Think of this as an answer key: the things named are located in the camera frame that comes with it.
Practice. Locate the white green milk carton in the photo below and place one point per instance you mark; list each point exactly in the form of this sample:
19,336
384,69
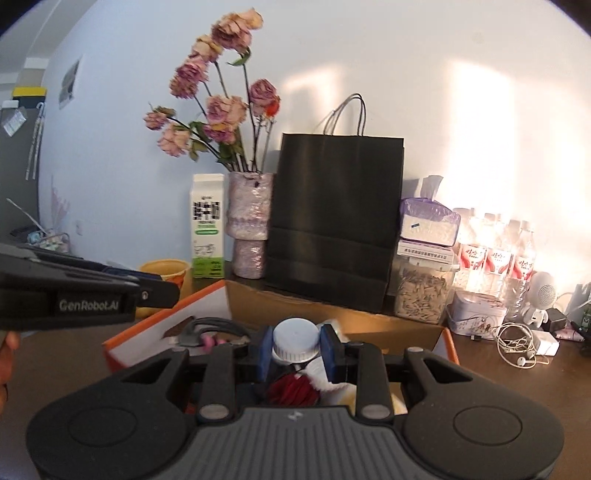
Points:
207,221

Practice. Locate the white plastic bottle cap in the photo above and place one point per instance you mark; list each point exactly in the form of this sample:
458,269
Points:
295,339

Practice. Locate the purple tissue pack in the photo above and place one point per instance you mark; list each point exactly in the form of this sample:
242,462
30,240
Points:
427,221

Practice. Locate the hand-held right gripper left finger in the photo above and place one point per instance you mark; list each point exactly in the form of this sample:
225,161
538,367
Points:
265,354

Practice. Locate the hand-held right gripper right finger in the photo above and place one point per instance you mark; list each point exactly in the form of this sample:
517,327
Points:
331,354

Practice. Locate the yellow mug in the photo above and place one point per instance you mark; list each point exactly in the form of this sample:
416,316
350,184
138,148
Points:
173,270

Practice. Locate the black paper bag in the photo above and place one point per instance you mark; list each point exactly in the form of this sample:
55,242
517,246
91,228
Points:
337,207

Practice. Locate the flat white box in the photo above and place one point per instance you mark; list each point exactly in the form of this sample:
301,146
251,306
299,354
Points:
425,254

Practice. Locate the printed tin box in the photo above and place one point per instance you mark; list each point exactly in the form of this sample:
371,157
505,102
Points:
475,316

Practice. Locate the white charger adapter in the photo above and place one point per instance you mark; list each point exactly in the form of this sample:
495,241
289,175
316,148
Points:
547,345

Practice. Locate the purple textured vase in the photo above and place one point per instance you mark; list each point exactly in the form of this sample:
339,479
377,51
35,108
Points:
249,221

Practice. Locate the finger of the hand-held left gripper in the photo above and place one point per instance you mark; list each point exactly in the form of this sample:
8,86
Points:
134,275
157,294

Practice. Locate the black adapter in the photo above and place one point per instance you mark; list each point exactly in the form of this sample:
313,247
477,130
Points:
556,319

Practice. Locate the small white fan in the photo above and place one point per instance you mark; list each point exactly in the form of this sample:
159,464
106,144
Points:
542,293

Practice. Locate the wall outlet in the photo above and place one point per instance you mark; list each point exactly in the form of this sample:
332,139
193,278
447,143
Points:
80,227

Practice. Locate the clear jar of seeds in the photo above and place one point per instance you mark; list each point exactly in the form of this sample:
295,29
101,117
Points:
422,295

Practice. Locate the grey refrigerator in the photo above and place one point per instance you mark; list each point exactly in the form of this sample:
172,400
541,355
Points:
18,175

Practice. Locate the person's left hand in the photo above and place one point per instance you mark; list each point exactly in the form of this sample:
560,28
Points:
7,355

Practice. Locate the red printed cardboard box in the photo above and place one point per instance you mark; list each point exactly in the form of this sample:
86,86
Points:
258,304

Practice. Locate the pack of water bottles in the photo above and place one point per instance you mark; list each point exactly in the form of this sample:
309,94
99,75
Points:
496,258

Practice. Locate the dried rose bouquet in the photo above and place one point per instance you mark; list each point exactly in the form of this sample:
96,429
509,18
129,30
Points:
221,106

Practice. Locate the red fuzzy object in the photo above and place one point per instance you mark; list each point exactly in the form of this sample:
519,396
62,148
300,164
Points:
291,391

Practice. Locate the white earphones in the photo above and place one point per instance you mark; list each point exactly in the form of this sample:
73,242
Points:
515,344

